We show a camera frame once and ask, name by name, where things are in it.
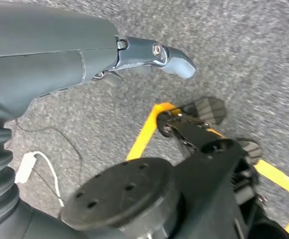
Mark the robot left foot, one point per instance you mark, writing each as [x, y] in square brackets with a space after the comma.
[209, 110]

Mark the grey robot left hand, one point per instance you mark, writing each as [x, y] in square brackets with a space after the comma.
[47, 49]

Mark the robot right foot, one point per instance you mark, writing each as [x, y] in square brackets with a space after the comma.
[251, 150]

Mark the yellow floor tape square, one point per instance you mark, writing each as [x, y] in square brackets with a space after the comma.
[144, 135]

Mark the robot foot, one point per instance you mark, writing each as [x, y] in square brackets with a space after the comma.
[209, 110]
[251, 150]

